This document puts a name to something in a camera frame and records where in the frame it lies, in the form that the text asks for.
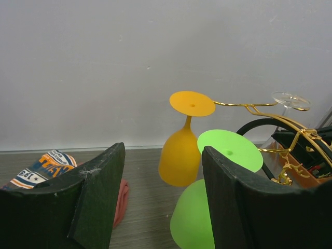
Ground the orange goblet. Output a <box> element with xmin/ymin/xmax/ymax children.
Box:
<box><xmin>158</xmin><ymin>91</ymin><xmax>215</xmax><ymax>187</ymax></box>

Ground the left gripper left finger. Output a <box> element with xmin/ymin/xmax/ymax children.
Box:
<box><xmin>1</xmin><ymin>142</ymin><xmax>126</xmax><ymax>248</ymax></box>

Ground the wooden compartment tray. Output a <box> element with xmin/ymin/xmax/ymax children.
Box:
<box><xmin>262</xmin><ymin>145</ymin><xmax>331</xmax><ymax>188</ymax></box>

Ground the clear wine glass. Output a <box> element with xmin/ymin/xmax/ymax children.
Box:
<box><xmin>260</xmin><ymin>92</ymin><xmax>311</xmax><ymax>149</ymax></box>

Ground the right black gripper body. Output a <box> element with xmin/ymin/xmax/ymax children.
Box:
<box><xmin>272</xmin><ymin>128</ymin><xmax>331</xmax><ymax>179</ymax></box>

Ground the green goblet front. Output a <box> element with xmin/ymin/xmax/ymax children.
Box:
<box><xmin>170</xmin><ymin>129</ymin><xmax>263</xmax><ymax>248</ymax></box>

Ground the gold wine glass rack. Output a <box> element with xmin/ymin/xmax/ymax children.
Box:
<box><xmin>229</xmin><ymin>102</ymin><xmax>331</xmax><ymax>187</ymax></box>

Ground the red cloth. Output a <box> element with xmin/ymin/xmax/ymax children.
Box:
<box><xmin>1</xmin><ymin>149</ymin><xmax>129</xmax><ymax>227</ymax></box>

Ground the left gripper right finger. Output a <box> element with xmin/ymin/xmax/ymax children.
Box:
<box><xmin>202</xmin><ymin>146</ymin><xmax>331</xmax><ymax>248</ymax></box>

